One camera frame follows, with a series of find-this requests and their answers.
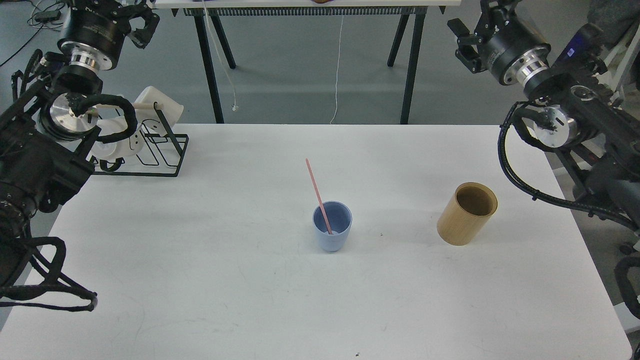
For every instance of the light blue plastic cup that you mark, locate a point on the light blue plastic cup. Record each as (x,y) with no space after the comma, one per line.
(332,225)

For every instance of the bamboo cylinder holder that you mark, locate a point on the bamboo cylinder holder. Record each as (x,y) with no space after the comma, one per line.
(466,213)

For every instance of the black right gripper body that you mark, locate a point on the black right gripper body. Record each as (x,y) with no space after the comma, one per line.
(501,43)

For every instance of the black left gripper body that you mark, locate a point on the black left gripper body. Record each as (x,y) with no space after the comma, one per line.
(94,31)

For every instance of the background table with black legs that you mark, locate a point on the background table with black legs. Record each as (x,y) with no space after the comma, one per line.
(306,31)

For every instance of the white cup on rack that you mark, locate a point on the white cup on rack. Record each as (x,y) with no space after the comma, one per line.
(152,99)

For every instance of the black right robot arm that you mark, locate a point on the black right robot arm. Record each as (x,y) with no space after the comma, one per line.
(567,111)

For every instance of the black wire cup rack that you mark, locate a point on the black wire cup rack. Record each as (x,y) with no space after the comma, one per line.
(162,155)

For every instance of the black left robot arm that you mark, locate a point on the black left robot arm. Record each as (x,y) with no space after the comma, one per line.
(58,113)

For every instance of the white mug with face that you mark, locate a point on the white mug with face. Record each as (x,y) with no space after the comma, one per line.
(121,149)

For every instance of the pink chopstick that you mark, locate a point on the pink chopstick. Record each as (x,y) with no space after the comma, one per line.
(318,197)

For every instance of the wooden rack dowel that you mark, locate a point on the wooden rack dowel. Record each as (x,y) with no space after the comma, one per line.
(135,105)

